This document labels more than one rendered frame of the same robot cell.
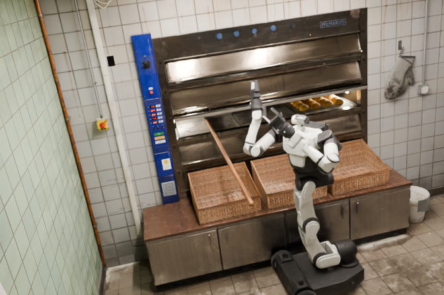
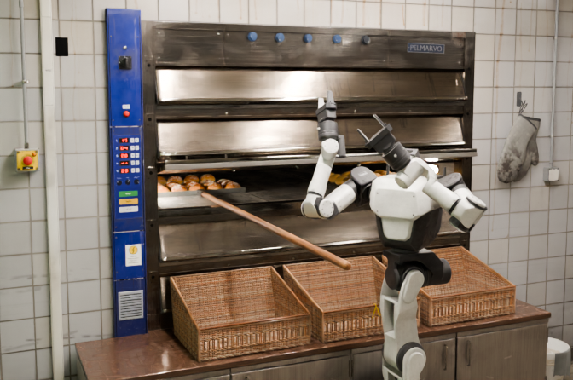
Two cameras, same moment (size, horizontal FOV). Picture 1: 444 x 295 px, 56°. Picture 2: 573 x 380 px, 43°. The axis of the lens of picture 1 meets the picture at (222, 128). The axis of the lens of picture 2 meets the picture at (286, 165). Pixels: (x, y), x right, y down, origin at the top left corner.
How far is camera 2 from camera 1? 97 cm
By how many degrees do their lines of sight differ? 19
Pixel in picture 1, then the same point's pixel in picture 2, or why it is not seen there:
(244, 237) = not seen: outside the picture
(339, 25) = (434, 53)
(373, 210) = (493, 359)
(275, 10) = (343, 10)
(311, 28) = (394, 49)
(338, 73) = (431, 130)
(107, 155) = (22, 224)
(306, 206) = (405, 318)
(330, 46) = (420, 83)
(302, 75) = (377, 125)
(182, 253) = not seen: outside the picture
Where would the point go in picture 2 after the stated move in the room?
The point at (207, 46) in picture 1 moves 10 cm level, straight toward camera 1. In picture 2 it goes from (230, 50) to (234, 49)
